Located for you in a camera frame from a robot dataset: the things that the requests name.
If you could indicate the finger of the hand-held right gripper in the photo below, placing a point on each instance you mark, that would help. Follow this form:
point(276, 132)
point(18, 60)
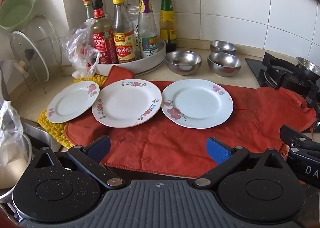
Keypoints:
point(306, 147)
point(295, 134)

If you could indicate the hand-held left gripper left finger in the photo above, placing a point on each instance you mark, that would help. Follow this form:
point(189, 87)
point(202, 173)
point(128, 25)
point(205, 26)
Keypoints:
point(100, 146)

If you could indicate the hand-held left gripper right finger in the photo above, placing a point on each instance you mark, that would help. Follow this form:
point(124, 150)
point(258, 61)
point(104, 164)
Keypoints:
point(218, 151)

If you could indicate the small scalloped floral plate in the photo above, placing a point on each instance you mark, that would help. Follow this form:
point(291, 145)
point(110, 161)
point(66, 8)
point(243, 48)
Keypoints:
point(71, 104)

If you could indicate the large scalloped floral plate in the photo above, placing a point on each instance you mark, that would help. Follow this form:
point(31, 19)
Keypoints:
point(197, 104)

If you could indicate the round floral rimmed plate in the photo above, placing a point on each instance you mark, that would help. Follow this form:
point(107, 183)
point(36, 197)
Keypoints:
point(127, 103)

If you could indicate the stainless steel bowl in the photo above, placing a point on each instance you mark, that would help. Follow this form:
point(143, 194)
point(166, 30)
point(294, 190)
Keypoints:
point(224, 64)
point(223, 46)
point(183, 63)

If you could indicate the red cloth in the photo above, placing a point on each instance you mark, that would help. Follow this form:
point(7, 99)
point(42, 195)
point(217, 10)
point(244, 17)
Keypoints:
point(255, 123)

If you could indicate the yellow chenille mat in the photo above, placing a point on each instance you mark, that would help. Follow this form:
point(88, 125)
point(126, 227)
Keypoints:
point(53, 128)

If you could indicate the black gas stove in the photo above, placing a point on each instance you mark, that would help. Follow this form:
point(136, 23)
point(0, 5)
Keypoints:
point(282, 78)

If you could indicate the steel sink basin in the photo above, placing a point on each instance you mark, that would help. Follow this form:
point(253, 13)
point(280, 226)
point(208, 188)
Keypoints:
point(40, 133)

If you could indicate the steel pot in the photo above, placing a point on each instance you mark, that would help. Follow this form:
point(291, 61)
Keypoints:
point(308, 67)

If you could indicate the white plastic bag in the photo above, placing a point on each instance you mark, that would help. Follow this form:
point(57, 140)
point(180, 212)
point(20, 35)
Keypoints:
point(10, 128)

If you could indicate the white two-tier turntable rack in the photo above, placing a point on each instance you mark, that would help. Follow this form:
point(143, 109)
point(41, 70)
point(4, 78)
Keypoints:
point(150, 64)

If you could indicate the clear crumpled plastic bag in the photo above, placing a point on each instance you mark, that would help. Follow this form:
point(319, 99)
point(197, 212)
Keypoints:
point(78, 48)

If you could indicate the red label soy sauce bottle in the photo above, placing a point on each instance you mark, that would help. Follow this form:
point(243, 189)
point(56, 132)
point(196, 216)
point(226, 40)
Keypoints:
point(102, 40)

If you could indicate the yellow cap vinegar bottle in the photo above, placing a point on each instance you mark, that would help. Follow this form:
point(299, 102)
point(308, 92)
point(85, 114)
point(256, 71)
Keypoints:
point(123, 40)

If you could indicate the white rimmed glass lid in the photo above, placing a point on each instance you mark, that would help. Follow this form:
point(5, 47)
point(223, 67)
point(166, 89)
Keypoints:
point(27, 55)

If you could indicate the large glass pot lid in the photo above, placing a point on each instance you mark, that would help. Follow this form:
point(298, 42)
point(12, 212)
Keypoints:
point(47, 35)

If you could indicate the clear purple label bottle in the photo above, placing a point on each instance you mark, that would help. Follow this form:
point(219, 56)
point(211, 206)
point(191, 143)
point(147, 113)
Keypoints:
point(148, 28)

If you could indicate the yellow green label bottle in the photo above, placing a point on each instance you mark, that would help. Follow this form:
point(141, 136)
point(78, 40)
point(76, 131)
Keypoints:
point(167, 23)

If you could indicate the green plastic bowl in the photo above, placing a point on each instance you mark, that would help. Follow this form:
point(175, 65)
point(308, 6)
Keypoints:
point(16, 14)

